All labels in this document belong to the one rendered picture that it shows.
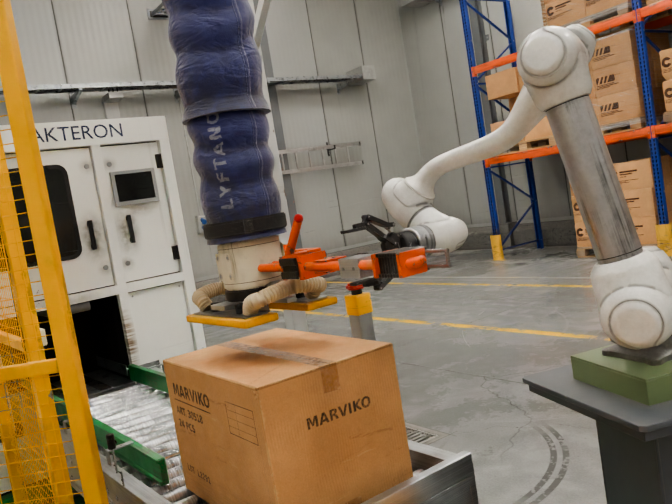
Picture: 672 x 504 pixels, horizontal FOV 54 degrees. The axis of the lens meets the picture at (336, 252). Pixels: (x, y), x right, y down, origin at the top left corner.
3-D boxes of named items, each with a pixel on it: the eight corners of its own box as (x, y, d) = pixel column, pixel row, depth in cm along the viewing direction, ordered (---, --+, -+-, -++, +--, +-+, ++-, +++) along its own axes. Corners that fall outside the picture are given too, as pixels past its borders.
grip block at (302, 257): (280, 281, 164) (276, 257, 163) (312, 273, 169) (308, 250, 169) (299, 281, 157) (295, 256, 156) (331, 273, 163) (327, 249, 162)
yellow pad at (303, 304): (244, 307, 200) (241, 291, 200) (272, 300, 206) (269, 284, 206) (308, 311, 173) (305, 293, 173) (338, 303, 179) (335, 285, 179)
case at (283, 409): (186, 488, 201) (162, 359, 198) (297, 443, 223) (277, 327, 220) (286, 557, 151) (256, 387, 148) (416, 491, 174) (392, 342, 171)
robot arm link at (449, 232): (428, 266, 187) (400, 237, 194) (465, 256, 196) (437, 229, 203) (442, 237, 180) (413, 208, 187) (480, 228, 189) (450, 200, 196)
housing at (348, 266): (339, 279, 147) (336, 259, 146) (362, 273, 151) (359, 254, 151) (359, 279, 141) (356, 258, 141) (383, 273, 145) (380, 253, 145)
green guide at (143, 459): (24, 411, 328) (21, 393, 327) (47, 404, 334) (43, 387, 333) (137, 496, 199) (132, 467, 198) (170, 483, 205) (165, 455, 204)
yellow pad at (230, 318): (186, 322, 189) (183, 305, 188) (217, 314, 195) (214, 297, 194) (245, 329, 162) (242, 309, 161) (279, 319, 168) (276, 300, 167)
